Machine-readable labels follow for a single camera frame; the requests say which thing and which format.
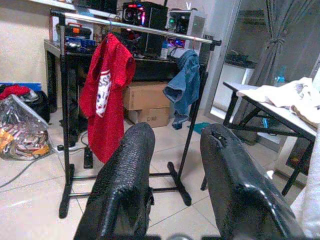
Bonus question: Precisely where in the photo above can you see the black computer tower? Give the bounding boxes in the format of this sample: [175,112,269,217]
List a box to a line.
[121,1,169,57]

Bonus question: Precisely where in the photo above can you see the clear water bottle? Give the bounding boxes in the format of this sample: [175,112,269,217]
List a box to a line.
[273,66,287,87]

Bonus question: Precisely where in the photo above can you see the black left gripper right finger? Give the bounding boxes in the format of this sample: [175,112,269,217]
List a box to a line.
[199,123,306,240]

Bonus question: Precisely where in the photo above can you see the chrome clothes rail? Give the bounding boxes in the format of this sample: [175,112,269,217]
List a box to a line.
[51,11,222,47]

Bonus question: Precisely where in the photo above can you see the red crumpled cloth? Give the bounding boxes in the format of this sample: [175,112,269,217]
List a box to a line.
[0,84,31,101]

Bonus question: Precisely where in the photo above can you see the black fabric bag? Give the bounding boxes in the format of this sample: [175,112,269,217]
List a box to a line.
[0,84,51,124]

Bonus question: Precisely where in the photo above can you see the grey curtain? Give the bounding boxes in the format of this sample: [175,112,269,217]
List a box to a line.
[249,0,320,87]

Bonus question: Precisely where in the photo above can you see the grey floor cable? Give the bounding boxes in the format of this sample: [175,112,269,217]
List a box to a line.
[0,144,66,189]

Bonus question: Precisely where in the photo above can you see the large cardboard box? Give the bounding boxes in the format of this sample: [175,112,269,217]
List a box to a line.
[122,81,172,111]

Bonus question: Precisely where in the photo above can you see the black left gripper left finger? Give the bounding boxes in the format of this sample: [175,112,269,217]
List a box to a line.
[73,122,156,240]

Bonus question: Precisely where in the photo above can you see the plain red garment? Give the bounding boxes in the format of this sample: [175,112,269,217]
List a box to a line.
[79,33,137,165]

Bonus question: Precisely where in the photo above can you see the black clothes rack stand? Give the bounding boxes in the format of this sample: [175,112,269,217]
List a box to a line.
[49,9,222,220]

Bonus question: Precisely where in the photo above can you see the white bottle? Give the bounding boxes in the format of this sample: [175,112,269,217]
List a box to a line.
[159,41,170,60]

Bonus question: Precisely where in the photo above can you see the black table leg frame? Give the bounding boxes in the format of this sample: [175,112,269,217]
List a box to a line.
[221,82,316,197]

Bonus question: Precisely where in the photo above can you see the blue flat box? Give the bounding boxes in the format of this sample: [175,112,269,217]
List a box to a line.
[0,81,43,91]

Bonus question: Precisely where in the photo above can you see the clear plastic snack bag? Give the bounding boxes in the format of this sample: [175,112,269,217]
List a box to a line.
[0,94,55,161]

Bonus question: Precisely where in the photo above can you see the black orange toolbox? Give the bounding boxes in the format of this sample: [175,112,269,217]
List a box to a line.
[63,21,95,42]

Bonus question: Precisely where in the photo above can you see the black glossy desk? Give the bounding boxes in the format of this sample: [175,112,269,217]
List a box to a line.
[43,38,209,113]

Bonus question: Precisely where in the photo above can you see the black power strip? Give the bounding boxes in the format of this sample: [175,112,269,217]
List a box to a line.
[83,146,95,169]

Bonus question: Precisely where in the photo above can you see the blue denim skirt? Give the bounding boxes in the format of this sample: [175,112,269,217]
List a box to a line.
[162,49,201,130]

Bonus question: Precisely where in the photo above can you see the cardboard box with black print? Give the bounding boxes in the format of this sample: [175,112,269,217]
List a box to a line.
[127,107,171,129]

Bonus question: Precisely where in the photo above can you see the white hooded jacket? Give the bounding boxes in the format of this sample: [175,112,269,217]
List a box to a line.
[236,76,320,112]

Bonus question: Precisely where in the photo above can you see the aluminium sliding door frame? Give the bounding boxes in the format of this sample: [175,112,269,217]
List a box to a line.
[203,0,242,120]

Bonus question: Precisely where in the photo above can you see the teal floor mat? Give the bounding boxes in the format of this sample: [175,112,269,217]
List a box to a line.
[193,121,219,135]

